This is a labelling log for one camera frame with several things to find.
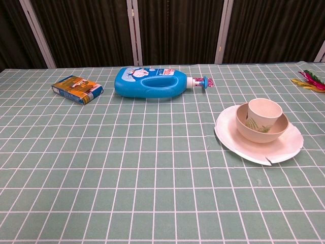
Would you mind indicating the blue detergent pump bottle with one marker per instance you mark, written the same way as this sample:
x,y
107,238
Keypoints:
x,y
142,85

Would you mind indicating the green grid tablecloth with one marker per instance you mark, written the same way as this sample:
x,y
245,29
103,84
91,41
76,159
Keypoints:
x,y
127,165

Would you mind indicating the white paper cup green print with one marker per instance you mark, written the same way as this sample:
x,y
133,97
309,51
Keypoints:
x,y
264,111

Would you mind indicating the blue orange cardboard box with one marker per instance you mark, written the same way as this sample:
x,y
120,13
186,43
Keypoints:
x,y
76,89

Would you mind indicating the dark folding screen white frames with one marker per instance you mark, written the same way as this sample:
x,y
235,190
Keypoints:
x,y
177,30

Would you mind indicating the beige bowl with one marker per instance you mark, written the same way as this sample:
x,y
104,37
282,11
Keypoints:
x,y
256,136

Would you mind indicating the colourful feather shuttlecock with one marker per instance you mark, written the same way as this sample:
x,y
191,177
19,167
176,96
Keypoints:
x,y
313,81

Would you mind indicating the white paper plate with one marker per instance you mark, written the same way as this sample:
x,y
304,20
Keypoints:
x,y
254,151

